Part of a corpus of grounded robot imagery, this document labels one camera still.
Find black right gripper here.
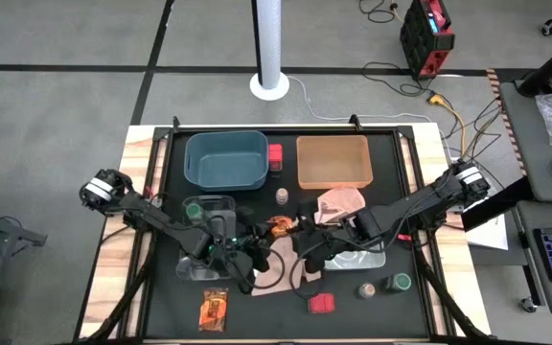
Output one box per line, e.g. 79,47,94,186
285,198,354,275

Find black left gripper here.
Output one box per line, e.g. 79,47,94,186
216,206,277,294

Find brown white snack packet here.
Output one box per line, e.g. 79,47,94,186
268,215,294,240

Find pink cloth towel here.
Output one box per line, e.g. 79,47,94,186
250,187,367,297

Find red-lid spice tin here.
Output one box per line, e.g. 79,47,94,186
268,143,285,173
308,292,337,314

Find orange spice packet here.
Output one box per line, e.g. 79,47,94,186
198,287,231,333

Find teal plastic bin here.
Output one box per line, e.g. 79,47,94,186
183,129,270,192

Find white plastic bin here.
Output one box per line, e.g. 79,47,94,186
321,220,387,272

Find orange plastic bin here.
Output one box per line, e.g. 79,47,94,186
296,134,374,191

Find clear plastic bin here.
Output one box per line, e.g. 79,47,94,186
174,195,238,282

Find tower fan on round base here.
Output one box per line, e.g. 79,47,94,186
249,0,291,103

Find white paper sheet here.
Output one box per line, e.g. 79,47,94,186
464,214,511,252

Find black slanted bar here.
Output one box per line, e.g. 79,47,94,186
460,176,536,233

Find red and black toolbox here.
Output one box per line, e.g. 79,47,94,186
399,0,456,81

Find striped hazard tape strip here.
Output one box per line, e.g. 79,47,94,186
485,68,527,176

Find black slanted pole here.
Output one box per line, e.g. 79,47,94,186
517,31,552,99

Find black metal table frame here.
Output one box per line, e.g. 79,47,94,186
77,114,495,345

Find white floor cable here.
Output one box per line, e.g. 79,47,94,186
287,75,452,159

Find black floor cable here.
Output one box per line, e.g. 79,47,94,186
359,60,433,97

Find yellow extension cord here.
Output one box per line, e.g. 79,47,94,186
425,92,469,159

